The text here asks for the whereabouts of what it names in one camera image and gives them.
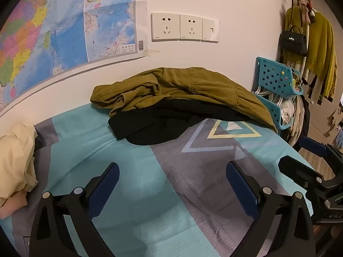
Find cream folded cloth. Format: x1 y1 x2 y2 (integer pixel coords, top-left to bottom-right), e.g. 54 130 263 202
0 123 39 206

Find teal grey patterned bed sheet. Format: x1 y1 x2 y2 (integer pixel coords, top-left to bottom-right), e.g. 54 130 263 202
0 103 315 257

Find beige brown hanging ornament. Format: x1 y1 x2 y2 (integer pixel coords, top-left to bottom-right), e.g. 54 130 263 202
296 0 318 23

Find black handbag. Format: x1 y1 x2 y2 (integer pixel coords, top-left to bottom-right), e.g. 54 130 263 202
279 26 308 57

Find white wall socket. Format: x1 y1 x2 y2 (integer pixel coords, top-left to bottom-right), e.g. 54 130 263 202
179 14 203 41
150 12 181 42

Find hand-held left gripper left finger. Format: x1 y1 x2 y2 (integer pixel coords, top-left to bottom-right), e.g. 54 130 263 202
29 162 120 257

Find blue perforated plastic basket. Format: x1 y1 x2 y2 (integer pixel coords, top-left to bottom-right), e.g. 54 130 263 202
254 92 293 131
254 56 304 99

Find olive green jacket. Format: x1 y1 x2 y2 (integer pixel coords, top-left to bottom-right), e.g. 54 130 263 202
90 66 278 133

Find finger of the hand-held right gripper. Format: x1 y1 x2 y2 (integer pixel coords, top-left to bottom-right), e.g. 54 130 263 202
278 155 325 194
293 136 333 158

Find colourful wall map poster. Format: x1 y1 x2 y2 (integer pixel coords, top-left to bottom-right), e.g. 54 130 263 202
0 0 149 115

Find beige hanging clothes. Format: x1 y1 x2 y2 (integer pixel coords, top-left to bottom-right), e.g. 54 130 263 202
288 95 311 146

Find black white striped garment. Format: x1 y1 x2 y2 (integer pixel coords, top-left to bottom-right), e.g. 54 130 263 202
281 59 333 105

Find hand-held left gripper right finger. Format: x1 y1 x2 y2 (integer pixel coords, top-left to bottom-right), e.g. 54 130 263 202
226 161 317 257

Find yellow-green hanging cardigan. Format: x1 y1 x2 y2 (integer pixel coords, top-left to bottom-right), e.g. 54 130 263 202
284 5 338 99

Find pink folded cloth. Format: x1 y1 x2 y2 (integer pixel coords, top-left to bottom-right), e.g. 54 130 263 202
0 191 29 217

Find beige hanging cloth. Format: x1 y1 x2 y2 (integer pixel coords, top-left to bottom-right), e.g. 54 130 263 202
324 102 343 137

